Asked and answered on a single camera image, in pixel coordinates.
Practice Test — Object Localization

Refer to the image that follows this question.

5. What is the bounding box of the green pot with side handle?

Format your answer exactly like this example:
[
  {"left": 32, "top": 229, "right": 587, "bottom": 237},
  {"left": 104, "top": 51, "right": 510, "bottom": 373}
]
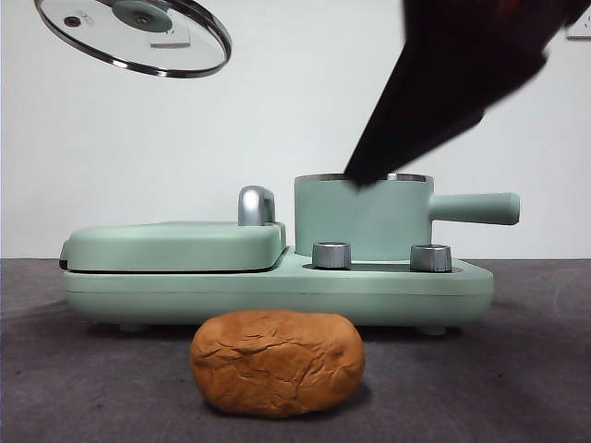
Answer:
[{"left": 293, "top": 172, "right": 522, "bottom": 260}]

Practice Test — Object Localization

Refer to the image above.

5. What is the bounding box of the brown potato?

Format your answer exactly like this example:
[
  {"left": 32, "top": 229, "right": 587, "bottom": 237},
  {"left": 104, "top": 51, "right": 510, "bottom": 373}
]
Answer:
[{"left": 189, "top": 309, "right": 366, "bottom": 420}]

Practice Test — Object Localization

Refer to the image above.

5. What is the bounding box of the green griddle cover chrome handle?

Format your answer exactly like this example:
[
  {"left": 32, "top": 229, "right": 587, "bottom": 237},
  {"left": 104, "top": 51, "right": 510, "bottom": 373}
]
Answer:
[{"left": 59, "top": 185, "right": 287, "bottom": 274}]

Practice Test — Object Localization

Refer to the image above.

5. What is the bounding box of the silver control knob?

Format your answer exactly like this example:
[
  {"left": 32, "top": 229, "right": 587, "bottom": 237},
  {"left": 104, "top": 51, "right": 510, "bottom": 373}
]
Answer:
[
  {"left": 409, "top": 243, "right": 453, "bottom": 273},
  {"left": 311, "top": 240, "right": 353, "bottom": 269}
]

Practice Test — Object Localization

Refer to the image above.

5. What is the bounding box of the glass lid with green knob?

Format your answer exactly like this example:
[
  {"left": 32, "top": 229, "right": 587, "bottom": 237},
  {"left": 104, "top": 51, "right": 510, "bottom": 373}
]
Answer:
[{"left": 33, "top": 0, "right": 233, "bottom": 78}]

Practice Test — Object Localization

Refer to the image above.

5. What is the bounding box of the green breakfast maker base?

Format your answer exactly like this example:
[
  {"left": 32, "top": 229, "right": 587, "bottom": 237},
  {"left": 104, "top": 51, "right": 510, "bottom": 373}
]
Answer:
[{"left": 62, "top": 245, "right": 495, "bottom": 334}]

